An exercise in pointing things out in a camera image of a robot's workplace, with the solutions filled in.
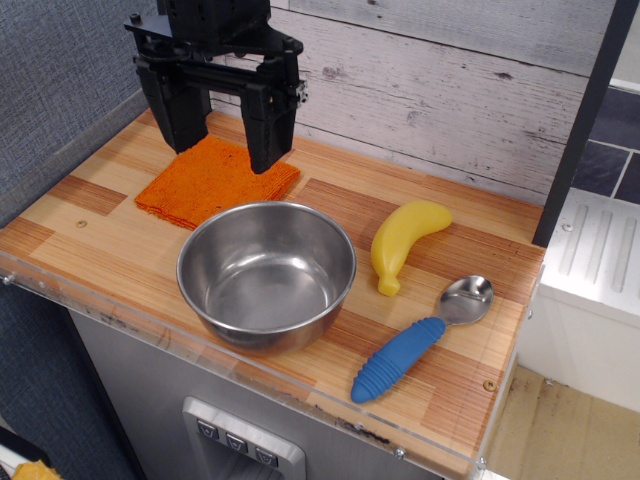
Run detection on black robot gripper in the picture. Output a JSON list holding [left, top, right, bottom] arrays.
[[124, 1, 307, 174]]

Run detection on stainless steel bowl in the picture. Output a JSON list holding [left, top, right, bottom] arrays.
[[176, 201, 357, 356]]

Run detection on blue handled metal spoon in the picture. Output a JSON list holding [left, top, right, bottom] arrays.
[[351, 275, 494, 404]]

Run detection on orange cloth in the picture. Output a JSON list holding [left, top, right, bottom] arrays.
[[135, 135, 301, 230]]

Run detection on yellow toy banana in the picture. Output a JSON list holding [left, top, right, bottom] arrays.
[[370, 200, 453, 297]]

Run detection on grey toy fridge cabinet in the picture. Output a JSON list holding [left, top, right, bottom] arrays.
[[71, 312, 435, 479]]

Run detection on yellow object bottom corner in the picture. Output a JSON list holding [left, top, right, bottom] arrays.
[[11, 461, 62, 480]]

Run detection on white toy sink unit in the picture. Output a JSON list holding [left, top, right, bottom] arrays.
[[514, 187, 640, 416]]

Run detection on black vertical post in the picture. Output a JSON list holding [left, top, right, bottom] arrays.
[[532, 0, 639, 247]]

